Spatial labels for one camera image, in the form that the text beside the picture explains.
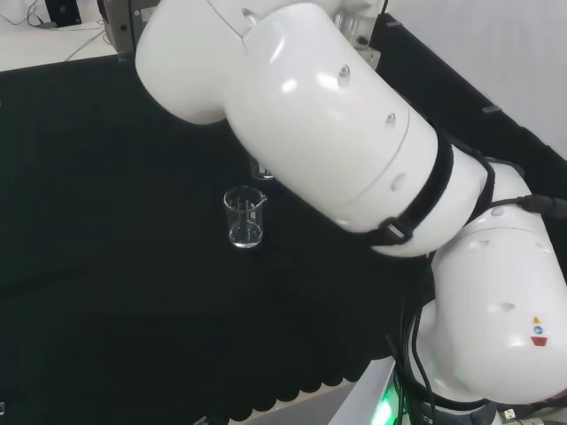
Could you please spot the clear glass beaker 150 ml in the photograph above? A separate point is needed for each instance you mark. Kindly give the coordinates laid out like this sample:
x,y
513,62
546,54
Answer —
x,y
262,172

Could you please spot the clear glass beaker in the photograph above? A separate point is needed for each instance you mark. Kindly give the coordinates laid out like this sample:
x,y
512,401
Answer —
x,y
244,221

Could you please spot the black bench cloth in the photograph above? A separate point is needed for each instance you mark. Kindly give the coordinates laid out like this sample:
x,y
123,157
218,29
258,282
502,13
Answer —
x,y
133,199

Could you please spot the grey cloth clip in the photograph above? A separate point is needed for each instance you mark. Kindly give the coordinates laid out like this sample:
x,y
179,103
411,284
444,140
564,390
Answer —
x,y
491,109
393,25

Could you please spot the pale board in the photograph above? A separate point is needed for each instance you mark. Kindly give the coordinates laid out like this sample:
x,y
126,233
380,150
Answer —
x,y
44,44

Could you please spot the dark box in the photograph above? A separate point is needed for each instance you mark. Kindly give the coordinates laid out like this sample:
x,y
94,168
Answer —
x,y
63,10

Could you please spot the metal frame post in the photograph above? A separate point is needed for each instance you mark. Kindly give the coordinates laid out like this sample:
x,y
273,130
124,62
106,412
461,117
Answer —
x,y
120,31

